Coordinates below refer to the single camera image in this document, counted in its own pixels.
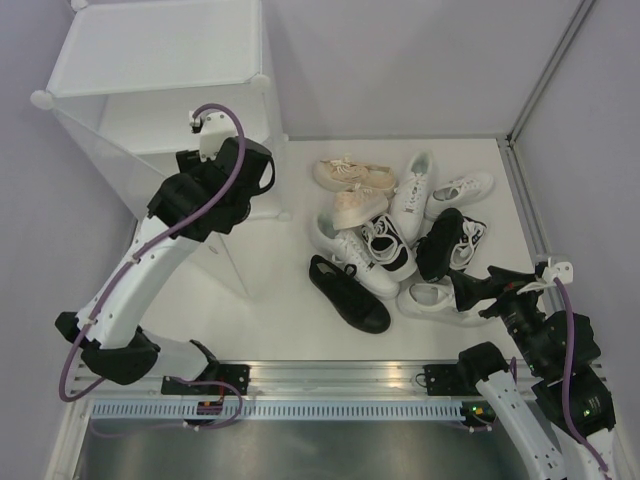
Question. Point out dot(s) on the aluminium corner frame post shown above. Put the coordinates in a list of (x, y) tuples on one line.
[(568, 37)]

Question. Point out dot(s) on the beige lace sneaker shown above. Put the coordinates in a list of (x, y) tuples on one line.
[(356, 206), (341, 174)]

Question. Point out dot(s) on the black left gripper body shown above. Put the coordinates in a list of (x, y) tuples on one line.
[(257, 163)]

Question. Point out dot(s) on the white slotted cable duct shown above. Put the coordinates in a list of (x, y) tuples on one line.
[(260, 409)]

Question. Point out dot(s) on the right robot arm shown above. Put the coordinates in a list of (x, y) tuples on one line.
[(559, 347)]

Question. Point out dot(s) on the black white sneaker right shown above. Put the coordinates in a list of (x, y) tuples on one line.
[(473, 232)]

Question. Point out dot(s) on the white sneaker rear right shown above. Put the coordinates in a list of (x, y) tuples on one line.
[(459, 192)]

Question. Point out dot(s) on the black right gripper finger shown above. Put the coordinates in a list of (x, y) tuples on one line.
[(504, 281), (469, 290)]

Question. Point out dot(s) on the black sneaker overturned right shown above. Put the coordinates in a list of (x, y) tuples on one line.
[(433, 254)]

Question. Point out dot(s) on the white plastic shoe cabinet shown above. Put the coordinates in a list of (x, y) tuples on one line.
[(166, 58)]

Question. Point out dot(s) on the white sneaker near cabinet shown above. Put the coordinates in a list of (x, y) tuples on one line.
[(346, 249)]

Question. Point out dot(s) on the white sneaker rear middle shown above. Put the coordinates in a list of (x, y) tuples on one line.
[(411, 195)]

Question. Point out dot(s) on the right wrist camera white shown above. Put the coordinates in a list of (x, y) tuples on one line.
[(548, 267)]

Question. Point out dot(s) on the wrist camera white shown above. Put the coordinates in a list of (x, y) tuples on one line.
[(548, 267), (212, 129)]

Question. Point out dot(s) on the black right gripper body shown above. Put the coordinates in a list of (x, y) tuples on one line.
[(501, 295)]

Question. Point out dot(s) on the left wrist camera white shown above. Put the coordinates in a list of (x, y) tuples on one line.
[(212, 129)]

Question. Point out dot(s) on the beige lace sneaker lying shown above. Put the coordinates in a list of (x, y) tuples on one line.
[(341, 174)]

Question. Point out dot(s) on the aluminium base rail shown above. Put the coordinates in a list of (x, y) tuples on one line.
[(376, 379)]

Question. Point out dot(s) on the black canvas sneaker front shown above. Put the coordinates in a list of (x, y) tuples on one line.
[(356, 305)]

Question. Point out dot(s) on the white sneaker front right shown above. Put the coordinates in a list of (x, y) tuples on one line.
[(436, 302)]

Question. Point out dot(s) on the black white patterned sneaker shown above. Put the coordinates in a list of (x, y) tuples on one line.
[(388, 248)]

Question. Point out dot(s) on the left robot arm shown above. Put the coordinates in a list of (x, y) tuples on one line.
[(203, 197)]

